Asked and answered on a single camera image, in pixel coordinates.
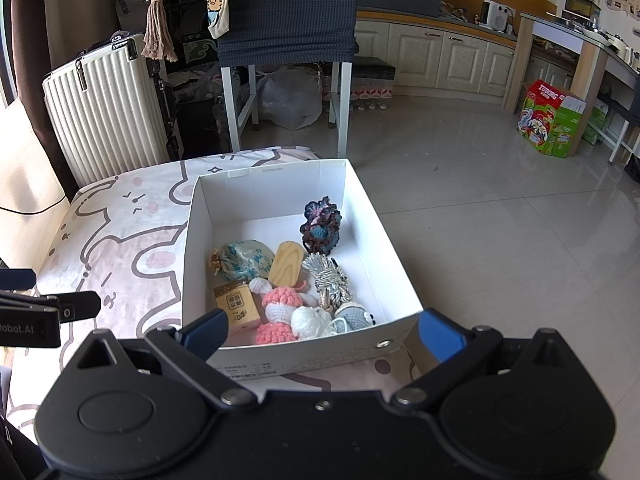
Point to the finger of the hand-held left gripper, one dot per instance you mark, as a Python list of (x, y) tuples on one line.
[(17, 279), (80, 305)]

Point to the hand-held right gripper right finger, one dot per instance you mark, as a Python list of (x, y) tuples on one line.
[(442, 336)]

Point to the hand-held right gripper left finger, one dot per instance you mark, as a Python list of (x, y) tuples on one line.
[(205, 334)]

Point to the small kraft paper box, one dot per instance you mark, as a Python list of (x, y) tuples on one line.
[(237, 307)]

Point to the pink crochet doll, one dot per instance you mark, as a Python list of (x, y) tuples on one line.
[(275, 334)]

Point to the blue-grey crochet toy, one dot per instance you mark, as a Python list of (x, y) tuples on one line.
[(355, 317)]

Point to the white yarn ball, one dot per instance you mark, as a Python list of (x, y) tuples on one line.
[(309, 322)]

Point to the oval wooden block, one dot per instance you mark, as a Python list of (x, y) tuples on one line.
[(286, 265)]

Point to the white cardboard box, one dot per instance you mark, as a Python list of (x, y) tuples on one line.
[(260, 195)]

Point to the dark purple crochet flower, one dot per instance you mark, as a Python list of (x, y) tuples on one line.
[(320, 227)]

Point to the beige flat board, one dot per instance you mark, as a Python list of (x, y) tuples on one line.
[(25, 170)]

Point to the white ribbed suitcase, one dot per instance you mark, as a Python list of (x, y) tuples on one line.
[(105, 115)]

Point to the black hard case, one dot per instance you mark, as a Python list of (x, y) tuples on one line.
[(170, 120)]

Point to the green and red carton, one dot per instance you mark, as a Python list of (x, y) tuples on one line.
[(547, 120)]

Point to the brown curtain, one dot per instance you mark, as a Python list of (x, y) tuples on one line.
[(35, 35)]

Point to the translucent plastic bag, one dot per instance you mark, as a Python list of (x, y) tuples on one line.
[(290, 100)]

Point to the cream kitchen cabinet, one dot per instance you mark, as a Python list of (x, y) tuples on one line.
[(450, 60)]

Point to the black low bench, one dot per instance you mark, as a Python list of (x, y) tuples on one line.
[(370, 67)]

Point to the wooden leg table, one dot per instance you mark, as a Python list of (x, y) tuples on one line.
[(520, 60)]

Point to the beige macrame tassel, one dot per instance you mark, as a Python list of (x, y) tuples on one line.
[(157, 25)]

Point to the white countertop appliance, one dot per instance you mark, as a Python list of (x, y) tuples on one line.
[(495, 15)]

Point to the dark blue waffle cloth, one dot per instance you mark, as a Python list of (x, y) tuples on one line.
[(290, 10)]

